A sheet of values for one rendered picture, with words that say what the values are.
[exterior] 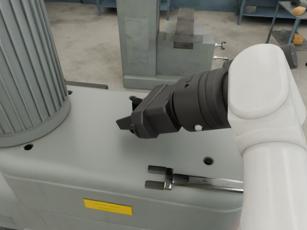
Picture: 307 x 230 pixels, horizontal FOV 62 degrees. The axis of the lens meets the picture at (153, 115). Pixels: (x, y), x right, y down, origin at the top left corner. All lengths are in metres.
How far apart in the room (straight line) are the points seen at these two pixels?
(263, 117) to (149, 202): 0.25
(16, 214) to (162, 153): 0.41
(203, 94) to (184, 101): 0.03
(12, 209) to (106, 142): 0.31
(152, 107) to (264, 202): 0.22
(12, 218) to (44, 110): 0.34
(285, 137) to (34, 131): 0.40
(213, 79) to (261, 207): 0.18
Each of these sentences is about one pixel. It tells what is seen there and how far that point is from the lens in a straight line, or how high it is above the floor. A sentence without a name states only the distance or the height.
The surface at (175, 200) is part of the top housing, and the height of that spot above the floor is 1.87.
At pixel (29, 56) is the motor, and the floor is 2.05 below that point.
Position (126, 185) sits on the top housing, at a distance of 0.43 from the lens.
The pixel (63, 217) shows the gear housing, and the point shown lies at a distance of 0.62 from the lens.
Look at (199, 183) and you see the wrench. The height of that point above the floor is 1.90.
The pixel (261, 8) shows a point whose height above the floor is 0.23.
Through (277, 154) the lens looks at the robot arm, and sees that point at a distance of 0.28.
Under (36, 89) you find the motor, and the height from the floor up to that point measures 1.99.
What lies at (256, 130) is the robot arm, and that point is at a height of 2.05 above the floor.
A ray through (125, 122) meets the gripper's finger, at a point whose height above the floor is 1.93.
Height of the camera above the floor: 2.23
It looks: 40 degrees down
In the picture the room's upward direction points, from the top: straight up
